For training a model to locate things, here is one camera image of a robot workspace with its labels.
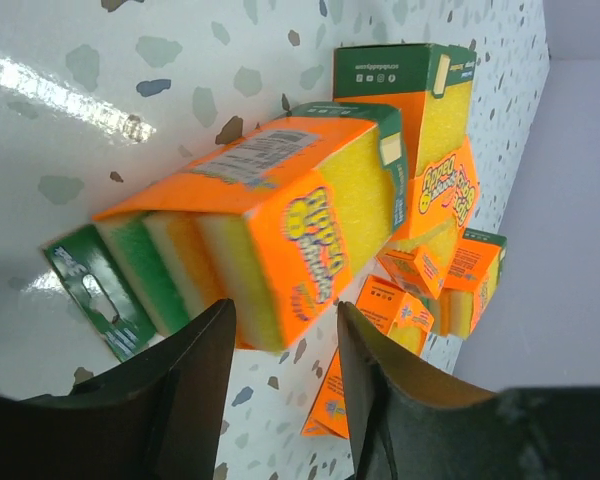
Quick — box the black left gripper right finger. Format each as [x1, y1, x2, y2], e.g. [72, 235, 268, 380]
[337, 302, 600, 479]

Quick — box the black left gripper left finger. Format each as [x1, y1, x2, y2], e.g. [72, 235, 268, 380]
[0, 299, 236, 479]

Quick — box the orange round sponge box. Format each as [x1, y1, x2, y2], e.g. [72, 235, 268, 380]
[302, 275, 434, 439]
[377, 235, 459, 299]

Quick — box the multicolour sponge pack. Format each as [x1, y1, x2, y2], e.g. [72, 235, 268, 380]
[43, 102, 408, 359]
[333, 43, 477, 241]
[429, 228, 507, 340]

